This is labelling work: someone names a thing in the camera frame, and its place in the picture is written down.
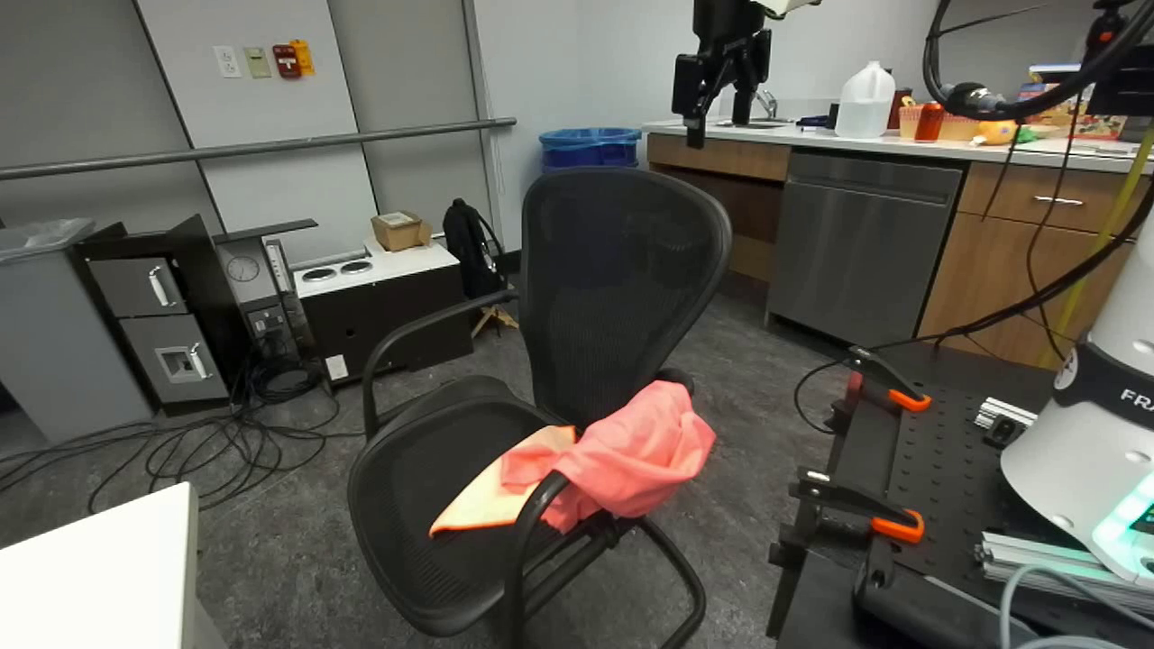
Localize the orange bottle on counter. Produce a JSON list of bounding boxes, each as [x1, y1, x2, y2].
[[915, 102, 944, 145]]

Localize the black mesh office chair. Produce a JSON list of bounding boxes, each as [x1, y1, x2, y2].
[[346, 170, 732, 649]]

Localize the wooden counter cabinet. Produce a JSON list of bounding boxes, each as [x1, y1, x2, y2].
[[647, 124, 1154, 373]]

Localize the low white topped bench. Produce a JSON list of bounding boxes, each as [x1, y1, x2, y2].
[[293, 245, 464, 386]]

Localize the stainless steel dishwasher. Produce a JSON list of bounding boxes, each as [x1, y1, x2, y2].
[[767, 148, 963, 346]]

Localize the pink sweatshirt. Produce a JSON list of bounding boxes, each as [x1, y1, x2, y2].
[[428, 379, 720, 539]]

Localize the orange black clamp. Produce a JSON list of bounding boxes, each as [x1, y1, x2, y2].
[[826, 346, 935, 436], [767, 467, 927, 634]]

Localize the lower orange black clamp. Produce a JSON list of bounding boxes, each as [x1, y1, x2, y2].
[[767, 467, 927, 634]]

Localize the black perforated robot table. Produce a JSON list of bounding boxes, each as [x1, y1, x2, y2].
[[826, 337, 1154, 649]]

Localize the white table corner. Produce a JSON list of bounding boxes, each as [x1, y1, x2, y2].
[[0, 484, 200, 649]]

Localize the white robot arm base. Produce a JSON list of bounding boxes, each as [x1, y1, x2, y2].
[[1000, 218, 1154, 588]]

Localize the grey filing cabinet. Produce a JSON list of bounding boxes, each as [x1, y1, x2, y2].
[[0, 215, 226, 444]]

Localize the black floor cables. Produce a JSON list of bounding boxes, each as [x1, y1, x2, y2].
[[0, 379, 365, 519]]

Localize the upper orange black clamp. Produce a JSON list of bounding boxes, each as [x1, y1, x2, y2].
[[826, 346, 935, 436]]

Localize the small cardboard box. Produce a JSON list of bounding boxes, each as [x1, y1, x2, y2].
[[371, 211, 428, 252]]

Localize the black backpack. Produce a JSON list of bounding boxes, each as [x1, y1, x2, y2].
[[444, 197, 509, 299]]

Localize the black equipment stand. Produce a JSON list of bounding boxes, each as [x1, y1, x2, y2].
[[214, 218, 322, 403]]

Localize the white plastic jug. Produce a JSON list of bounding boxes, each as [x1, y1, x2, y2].
[[835, 60, 896, 138]]

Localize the red fire alarm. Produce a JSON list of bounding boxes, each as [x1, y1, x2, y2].
[[269, 40, 313, 80]]

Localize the blue recycling bin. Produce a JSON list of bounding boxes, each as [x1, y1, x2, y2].
[[540, 124, 642, 170]]

